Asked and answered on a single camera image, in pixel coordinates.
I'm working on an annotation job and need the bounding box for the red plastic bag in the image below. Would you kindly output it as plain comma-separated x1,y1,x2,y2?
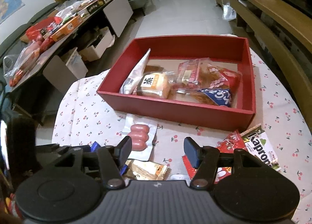
26,17,61,54

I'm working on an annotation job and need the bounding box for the red snack packet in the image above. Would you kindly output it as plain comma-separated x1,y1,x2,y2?
182,130,247,183

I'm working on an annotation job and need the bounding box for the red cardboard box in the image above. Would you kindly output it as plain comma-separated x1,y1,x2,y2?
97,36,256,132

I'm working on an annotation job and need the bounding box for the wall map poster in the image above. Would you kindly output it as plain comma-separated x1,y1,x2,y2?
0,0,25,25

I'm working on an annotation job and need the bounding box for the clear bag of red snacks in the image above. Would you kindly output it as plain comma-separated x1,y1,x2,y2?
3,45,41,87

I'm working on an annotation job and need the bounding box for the cherry print tablecloth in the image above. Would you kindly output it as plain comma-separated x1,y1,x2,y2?
52,34,312,224

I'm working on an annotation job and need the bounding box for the pink cake packet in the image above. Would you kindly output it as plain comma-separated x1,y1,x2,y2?
177,58,211,88

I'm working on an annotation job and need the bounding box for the orange cardboard box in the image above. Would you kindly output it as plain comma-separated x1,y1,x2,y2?
50,14,82,42

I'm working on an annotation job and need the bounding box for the red and blue bread packet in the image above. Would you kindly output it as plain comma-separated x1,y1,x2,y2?
174,64,242,107

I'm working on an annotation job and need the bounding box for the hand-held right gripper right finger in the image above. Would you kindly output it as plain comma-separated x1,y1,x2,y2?
183,137,281,189

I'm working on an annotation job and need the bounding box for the white cardboard box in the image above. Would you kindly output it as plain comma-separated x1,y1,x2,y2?
79,27,115,62

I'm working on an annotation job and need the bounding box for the black snack box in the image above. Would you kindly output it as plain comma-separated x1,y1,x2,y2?
86,0,106,15

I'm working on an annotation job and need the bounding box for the white snack packet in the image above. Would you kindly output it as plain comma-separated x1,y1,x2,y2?
119,48,152,94

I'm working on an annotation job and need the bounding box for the pile of snack bags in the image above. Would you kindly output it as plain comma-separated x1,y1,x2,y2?
55,0,95,20

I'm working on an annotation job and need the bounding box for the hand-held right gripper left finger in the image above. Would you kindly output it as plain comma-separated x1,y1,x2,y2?
32,136,133,189

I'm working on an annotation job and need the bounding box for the clear round pastry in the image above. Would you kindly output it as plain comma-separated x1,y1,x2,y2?
133,70,176,100

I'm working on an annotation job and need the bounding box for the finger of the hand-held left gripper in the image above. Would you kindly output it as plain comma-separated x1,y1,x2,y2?
57,142,101,154

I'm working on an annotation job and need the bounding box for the white storage bin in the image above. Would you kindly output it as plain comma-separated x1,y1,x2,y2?
60,47,89,80

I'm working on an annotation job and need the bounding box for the wooden TV stand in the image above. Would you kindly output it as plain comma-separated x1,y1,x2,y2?
207,0,312,117

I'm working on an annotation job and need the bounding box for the clear plastic bag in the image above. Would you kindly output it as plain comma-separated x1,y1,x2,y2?
221,0,237,21

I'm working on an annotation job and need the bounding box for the gold snack packet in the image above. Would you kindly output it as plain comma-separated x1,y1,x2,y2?
125,159,169,181

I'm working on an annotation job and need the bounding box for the green and white wafer packet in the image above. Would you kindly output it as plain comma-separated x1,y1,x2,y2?
240,124,281,171

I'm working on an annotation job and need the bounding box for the pink sausage packet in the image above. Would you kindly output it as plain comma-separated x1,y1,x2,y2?
122,114,159,161

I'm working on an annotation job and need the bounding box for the black and white side table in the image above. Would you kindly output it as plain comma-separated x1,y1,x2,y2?
0,0,134,127

